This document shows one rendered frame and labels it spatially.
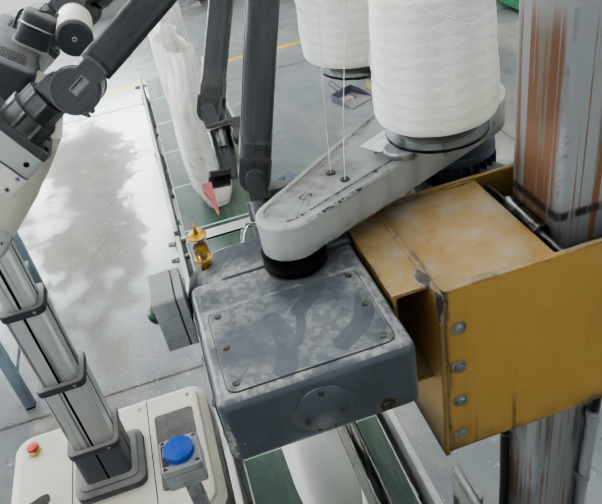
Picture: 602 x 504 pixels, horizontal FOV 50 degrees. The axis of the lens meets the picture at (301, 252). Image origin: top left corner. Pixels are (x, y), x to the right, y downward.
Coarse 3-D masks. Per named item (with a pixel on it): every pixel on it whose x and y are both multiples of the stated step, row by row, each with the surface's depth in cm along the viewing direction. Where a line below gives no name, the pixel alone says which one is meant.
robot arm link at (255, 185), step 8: (248, 176) 113; (256, 176) 114; (264, 176) 114; (248, 184) 114; (256, 184) 114; (264, 184) 114; (272, 184) 119; (280, 184) 118; (248, 192) 115; (256, 192) 115; (264, 192) 115; (272, 192) 117
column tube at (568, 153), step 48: (528, 0) 78; (576, 0) 70; (528, 48) 80; (576, 48) 73; (528, 96) 84; (576, 96) 76; (528, 144) 87; (576, 144) 80; (528, 192) 91; (576, 192) 84; (576, 240) 89; (528, 432) 116; (576, 432) 115; (528, 480) 123
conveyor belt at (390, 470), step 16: (208, 240) 273; (224, 240) 271; (192, 256) 265; (368, 432) 181; (368, 448) 177; (384, 448) 176; (256, 464) 178; (272, 464) 177; (384, 464) 172; (256, 480) 174; (272, 480) 173; (288, 480) 173; (384, 480) 168; (400, 480) 167; (256, 496) 170; (272, 496) 169; (288, 496) 169; (400, 496) 164
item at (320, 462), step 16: (336, 432) 136; (288, 448) 148; (304, 448) 138; (320, 448) 138; (336, 448) 138; (288, 464) 153; (304, 464) 141; (320, 464) 141; (336, 464) 142; (304, 480) 145; (320, 480) 143; (336, 480) 145; (352, 480) 146; (304, 496) 153; (320, 496) 146; (336, 496) 148; (352, 496) 150
